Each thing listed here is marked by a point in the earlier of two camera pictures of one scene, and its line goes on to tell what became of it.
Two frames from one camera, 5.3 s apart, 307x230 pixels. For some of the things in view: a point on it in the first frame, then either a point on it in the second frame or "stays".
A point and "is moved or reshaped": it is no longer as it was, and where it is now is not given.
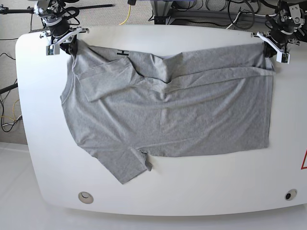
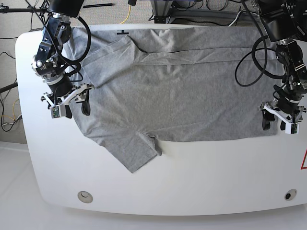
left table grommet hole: x=86 y=197 stays
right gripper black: x=59 y=28 to x=64 y=87
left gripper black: x=279 y=37 to x=285 y=105
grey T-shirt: x=127 y=107 is moved or reshaped
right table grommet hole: x=291 y=194 stays
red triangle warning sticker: x=303 y=167 stays
